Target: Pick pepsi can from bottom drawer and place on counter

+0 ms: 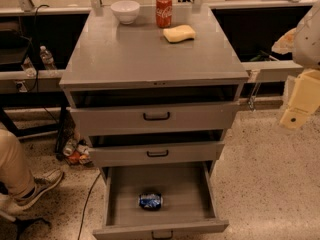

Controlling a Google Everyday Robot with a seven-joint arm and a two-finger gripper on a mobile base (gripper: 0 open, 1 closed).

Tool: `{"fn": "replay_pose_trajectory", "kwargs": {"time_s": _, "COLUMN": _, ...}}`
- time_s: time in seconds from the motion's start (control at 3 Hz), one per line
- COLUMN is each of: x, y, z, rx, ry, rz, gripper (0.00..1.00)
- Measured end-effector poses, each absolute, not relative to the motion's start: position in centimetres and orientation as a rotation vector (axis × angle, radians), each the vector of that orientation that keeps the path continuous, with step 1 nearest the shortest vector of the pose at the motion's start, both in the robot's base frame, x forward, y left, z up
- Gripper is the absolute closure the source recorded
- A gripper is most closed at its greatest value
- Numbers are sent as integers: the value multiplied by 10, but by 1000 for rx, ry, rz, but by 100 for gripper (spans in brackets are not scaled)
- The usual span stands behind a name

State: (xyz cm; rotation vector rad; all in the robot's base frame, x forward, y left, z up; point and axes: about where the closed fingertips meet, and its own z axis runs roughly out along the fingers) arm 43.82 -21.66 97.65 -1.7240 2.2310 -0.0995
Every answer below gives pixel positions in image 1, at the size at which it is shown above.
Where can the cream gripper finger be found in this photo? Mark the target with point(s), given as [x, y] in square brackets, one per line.
[304, 100]

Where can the blue pepsi can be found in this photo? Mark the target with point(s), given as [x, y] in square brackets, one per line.
[150, 201]

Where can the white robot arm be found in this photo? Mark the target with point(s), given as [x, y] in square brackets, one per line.
[306, 45]

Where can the grey top drawer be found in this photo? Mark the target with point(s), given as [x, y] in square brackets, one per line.
[129, 120]

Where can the grey drawer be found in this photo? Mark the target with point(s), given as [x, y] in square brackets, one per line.
[129, 120]
[188, 202]
[136, 155]

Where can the grey middle drawer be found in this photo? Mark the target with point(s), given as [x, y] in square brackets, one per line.
[136, 155]

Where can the grey drawer cabinet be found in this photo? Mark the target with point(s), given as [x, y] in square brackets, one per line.
[117, 65]

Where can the grey bottom drawer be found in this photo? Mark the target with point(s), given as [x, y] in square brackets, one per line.
[188, 202]

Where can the red coca-cola can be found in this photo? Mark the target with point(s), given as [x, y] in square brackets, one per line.
[163, 13]

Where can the yellow sponge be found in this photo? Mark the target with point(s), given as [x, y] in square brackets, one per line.
[179, 33]

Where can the white bowl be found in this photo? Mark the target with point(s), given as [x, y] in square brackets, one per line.
[125, 11]

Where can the pile of floor clutter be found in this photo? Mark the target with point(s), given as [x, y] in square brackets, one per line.
[76, 152]

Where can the clear water bottle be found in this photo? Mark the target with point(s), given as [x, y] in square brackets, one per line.
[47, 58]

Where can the black desk left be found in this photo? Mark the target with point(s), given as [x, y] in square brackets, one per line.
[19, 91]

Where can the grey sneaker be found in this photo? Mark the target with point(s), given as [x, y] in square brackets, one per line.
[42, 185]

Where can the person leg khaki trousers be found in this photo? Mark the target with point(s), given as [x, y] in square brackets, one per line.
[14, 171]

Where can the black chair base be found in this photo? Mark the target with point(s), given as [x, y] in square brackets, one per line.
[22, 225]

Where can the black handle top drawer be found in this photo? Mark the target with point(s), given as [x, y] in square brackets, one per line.
[156, 117]

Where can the black handle drawer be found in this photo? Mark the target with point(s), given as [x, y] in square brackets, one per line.
[162, 235]
[157, 154]
[156, 117]

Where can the black handle middle drawer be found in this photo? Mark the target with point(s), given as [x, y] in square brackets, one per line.
[157, 154]

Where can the black handle bottom drawer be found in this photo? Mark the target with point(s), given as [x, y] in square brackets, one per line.
[162, 235]

